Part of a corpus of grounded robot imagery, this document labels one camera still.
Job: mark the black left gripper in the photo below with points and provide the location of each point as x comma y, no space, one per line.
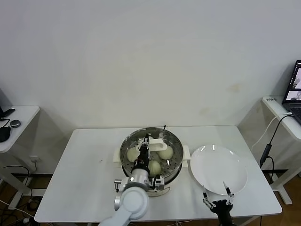
143,156

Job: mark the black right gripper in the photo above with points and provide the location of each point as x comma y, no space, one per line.
223,209

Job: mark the white steamed baozi bun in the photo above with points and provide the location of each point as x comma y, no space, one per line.
166,154
155,168
132,154

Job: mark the stainless steel steamer basket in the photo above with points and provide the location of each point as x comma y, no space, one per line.
175,171

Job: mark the white round plate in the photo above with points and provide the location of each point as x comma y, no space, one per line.
218,169

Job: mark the white electric cooker pot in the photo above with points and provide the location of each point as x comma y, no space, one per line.
187,154

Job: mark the white side desk with laptop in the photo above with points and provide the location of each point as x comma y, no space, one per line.
275,106

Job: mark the white side desk with cup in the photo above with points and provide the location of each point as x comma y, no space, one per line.
26,122

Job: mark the dark open laptop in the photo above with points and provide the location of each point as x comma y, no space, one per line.
294,89

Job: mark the black computer mouse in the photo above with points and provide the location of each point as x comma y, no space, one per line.
4,134

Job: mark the dark grey monitor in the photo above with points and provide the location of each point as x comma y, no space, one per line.
4,99

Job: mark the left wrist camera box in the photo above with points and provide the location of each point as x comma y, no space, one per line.
158,183

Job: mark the white wall socket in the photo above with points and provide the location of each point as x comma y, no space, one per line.
35,159

